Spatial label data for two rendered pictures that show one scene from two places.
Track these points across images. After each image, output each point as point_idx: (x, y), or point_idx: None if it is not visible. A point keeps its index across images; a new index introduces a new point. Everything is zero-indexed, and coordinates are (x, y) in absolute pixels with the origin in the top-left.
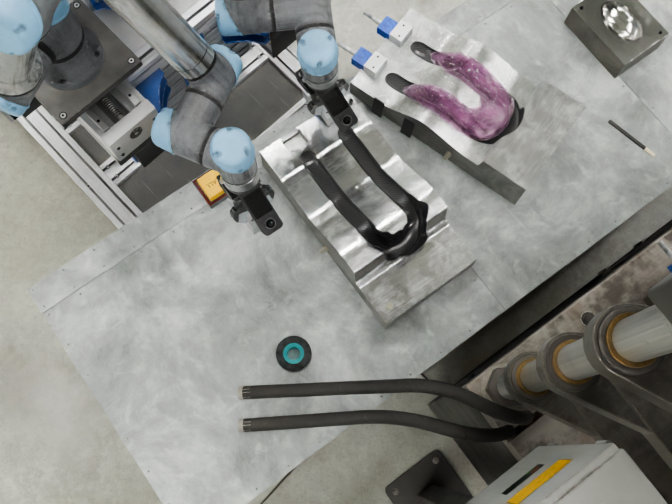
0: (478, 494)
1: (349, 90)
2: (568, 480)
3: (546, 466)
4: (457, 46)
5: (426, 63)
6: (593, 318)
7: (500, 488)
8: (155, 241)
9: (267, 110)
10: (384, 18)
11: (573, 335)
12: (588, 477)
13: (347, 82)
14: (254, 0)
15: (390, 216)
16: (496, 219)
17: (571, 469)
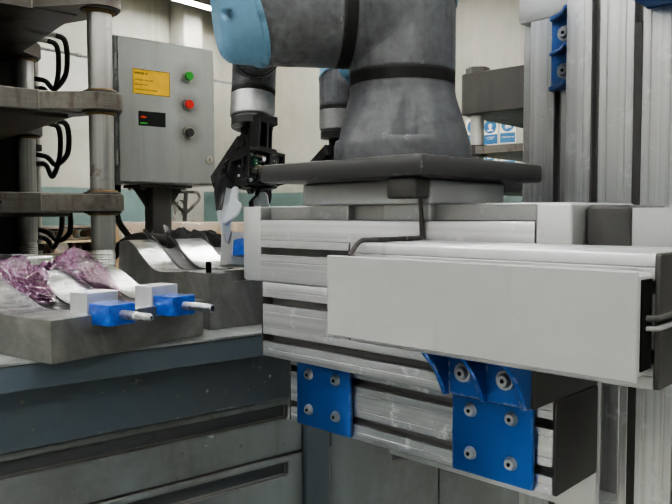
0: (170, 178)
1: (202, 335)
2: (146, 40)
3: (139, 103)
4: (2, 291)
5: (66, 301)
6: (110, 0)
7: (161, 144)
8: None
9: None
10: (115, 304)
11: (94, 89)
12: (136, 38)
13: (216, 183)
14: None
15: (186, 240)
16: None
17: (139, 52)
